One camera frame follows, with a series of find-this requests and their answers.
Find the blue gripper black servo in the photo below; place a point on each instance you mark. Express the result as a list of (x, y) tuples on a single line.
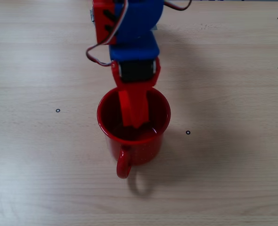
[(135, 71)]

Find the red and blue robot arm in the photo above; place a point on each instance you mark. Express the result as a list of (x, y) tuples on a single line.
[(139, 16)]

